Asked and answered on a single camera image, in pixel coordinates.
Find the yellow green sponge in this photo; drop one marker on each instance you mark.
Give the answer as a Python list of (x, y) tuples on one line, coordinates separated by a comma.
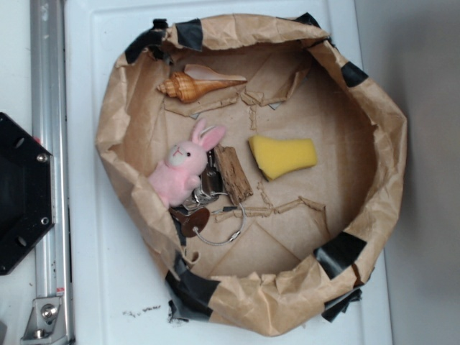
[(277, 157)]

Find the brown wood chunk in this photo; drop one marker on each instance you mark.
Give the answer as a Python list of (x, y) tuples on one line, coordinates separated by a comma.
[(235, 181)]

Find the brown paper bag bin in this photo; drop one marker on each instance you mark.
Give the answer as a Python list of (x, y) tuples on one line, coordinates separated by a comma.
[(312, 235)]

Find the brown leather key tag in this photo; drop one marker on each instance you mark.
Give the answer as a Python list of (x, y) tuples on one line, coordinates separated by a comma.
[(193, 223)]

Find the pink plush bunny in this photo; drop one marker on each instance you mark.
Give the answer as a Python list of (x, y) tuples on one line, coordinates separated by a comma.
[(177, 175)]

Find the brown spiral seashell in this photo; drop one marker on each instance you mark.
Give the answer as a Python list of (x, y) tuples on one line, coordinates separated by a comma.
[(196, 81)]

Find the steel wire key loop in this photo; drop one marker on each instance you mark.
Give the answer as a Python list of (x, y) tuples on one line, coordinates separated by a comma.
[(234, 236)]

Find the aluminium frame rail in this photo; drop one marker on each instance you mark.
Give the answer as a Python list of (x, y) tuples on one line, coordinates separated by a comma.
[(52, 254)]

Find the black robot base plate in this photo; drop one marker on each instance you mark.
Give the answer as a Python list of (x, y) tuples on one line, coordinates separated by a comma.
[(26, 193)]

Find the metal corner bracket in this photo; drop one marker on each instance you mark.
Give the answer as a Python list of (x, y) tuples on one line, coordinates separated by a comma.
[(47, 323)]

